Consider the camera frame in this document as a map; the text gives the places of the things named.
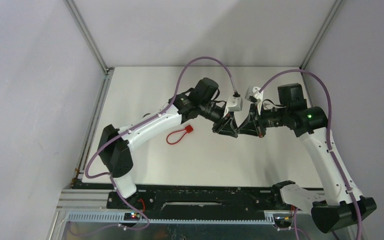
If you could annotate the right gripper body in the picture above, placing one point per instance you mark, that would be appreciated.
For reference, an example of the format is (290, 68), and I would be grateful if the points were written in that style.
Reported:
(261, 128)

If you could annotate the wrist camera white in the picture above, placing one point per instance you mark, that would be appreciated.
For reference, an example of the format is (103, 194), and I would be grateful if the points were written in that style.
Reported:
(254, 94)
(233, 104)

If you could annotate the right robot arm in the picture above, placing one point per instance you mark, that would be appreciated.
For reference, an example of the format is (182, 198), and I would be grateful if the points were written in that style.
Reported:
(343, 203)

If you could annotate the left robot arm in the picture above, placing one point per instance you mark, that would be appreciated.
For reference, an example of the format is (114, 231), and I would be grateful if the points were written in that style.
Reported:
(117, 144)

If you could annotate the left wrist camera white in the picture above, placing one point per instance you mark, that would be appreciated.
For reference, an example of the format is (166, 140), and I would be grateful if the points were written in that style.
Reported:
(233, 104)

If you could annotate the red cable lock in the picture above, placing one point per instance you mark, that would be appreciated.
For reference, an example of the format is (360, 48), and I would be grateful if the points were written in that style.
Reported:
(176, 136)

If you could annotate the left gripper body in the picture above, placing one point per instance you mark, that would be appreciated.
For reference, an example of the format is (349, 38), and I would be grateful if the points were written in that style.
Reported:
(218, 125)

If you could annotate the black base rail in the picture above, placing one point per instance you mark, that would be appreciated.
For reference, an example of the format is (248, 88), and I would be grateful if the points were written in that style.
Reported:
(201, 203)

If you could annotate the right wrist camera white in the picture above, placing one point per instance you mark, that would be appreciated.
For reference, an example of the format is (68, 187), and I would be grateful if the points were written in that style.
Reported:
(254, 94)

